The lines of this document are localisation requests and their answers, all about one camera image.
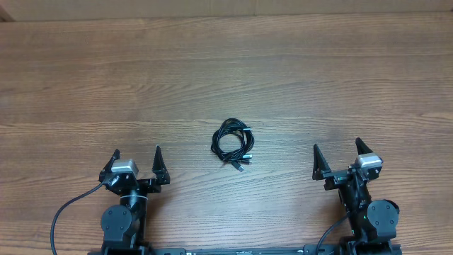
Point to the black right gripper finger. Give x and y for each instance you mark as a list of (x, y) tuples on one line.
[(362, 148), (321, 168)]

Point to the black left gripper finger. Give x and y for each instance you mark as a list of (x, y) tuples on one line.
[(107, 169), (159, 168)]

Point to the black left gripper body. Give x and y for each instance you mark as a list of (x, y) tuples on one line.
[(146, 187)]

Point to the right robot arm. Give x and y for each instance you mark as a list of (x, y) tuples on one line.
[(373, 222)]

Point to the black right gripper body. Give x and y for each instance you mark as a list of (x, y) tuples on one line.
[(351, 195)]

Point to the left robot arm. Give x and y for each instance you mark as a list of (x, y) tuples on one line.
[(124, 224)]

